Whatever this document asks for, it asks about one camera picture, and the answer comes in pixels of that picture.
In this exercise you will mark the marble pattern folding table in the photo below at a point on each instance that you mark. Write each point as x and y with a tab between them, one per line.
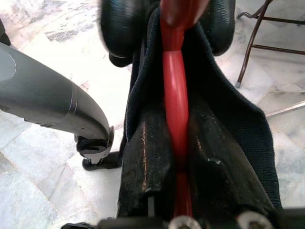
251	48

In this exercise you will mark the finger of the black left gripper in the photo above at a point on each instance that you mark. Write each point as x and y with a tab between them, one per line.
124	26
222	26

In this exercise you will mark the black right robot foot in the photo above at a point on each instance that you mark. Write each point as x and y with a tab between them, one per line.
102	164

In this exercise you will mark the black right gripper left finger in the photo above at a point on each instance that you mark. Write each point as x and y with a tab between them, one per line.
147	167

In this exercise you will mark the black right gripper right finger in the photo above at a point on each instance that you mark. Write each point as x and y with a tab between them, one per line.
214	167

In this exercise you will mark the silver clothes rack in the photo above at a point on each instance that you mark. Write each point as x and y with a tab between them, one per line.
286	108

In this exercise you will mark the dark navy shirt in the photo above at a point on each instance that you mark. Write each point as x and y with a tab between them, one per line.
226	95

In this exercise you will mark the red hanger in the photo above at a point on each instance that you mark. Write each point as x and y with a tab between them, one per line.
176	95

